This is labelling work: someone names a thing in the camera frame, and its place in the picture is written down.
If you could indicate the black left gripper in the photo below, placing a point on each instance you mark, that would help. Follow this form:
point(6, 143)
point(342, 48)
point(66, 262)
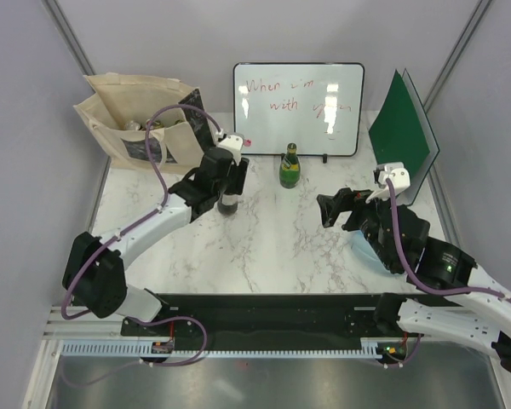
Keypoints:
point(238, 174)

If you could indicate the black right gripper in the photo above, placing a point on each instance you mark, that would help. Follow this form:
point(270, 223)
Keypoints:
point(346, 199)

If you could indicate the Coca-Cola glass bottle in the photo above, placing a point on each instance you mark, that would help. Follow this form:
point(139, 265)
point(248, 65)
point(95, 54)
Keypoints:
point(227, 204)

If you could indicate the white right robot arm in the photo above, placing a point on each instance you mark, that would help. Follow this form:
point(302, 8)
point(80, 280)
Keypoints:
point(402, 244)

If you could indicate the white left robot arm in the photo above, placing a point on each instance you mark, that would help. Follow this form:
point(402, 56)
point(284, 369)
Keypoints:
point(95, 272)

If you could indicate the beige canvas tote bag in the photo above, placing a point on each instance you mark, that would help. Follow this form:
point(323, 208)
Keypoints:
point(118, 98)

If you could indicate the light blue face mask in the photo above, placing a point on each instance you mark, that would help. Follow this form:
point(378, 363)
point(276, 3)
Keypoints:
point(365, 254)

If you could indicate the green folder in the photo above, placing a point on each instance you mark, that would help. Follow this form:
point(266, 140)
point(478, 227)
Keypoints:
point(402, 133)

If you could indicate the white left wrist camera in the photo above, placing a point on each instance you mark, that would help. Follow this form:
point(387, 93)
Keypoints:
point(233, 143)

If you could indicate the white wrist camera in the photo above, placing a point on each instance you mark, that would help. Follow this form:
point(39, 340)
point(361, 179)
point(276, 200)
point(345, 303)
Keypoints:
point(391, 179)
point(233, 143)

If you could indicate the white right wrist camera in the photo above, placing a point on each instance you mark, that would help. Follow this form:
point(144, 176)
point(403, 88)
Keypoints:
point(391, 179)

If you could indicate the small whiteboard black frame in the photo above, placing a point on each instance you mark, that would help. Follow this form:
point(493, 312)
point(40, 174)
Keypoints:
point(317, 106)

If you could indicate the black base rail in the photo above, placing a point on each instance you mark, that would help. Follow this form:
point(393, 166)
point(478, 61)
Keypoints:
point(272, 321)

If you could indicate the white slotted cable duct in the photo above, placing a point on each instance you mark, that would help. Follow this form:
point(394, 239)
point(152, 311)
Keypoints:
point(152, 349)

